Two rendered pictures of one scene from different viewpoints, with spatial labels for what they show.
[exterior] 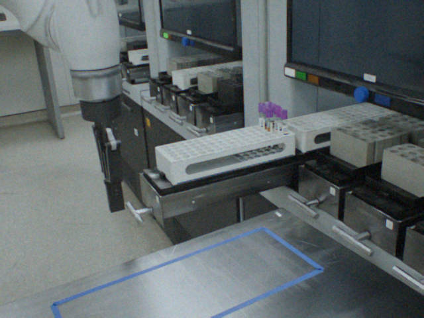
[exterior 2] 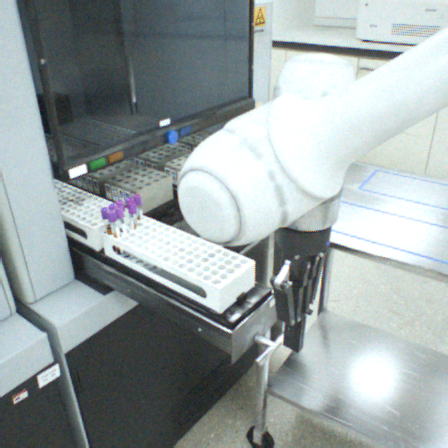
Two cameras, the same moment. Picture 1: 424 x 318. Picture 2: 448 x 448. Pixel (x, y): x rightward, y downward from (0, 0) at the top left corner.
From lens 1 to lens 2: 138 cm
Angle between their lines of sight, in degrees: 99
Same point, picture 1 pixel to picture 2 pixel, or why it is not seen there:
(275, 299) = (360, 203)
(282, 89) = (44, 209)
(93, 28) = not seen: hidden behind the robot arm
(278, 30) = (17, 137)
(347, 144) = (155, 192)
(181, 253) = (357, 240)
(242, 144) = (176, 237)
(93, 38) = not seen: hidden behind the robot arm
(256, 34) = not seen: outside the picture
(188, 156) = (230, 259)
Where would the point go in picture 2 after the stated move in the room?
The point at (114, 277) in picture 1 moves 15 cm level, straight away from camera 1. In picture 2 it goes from (411, 255) to (366, 288)
